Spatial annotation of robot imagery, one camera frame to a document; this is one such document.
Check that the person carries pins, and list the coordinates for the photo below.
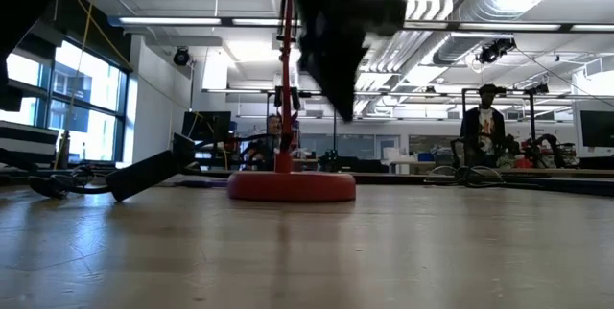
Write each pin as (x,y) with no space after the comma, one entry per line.
(268,146)
(484,126)

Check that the red desk lamp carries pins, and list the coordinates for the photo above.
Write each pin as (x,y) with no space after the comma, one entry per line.
(288,186)

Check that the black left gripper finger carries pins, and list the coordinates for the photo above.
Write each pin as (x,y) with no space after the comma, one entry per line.
(336,88)

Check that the black eyeglasses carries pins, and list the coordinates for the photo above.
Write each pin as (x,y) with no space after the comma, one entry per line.
(463,177)

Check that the ribbed silver ventilation duct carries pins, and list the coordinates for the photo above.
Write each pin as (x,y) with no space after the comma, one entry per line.
(455,47)

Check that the black monitor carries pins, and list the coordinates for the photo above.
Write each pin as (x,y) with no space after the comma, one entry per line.
(597,129)
(206,126)

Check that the blue storage bin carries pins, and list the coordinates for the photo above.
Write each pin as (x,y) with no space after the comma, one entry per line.
(425,157)

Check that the long ceiling light bar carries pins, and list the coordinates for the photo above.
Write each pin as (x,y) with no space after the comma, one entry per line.
(168,20)

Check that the black background robot arm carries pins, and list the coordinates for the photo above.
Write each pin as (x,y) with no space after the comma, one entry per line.
(331,160)
(551,143)

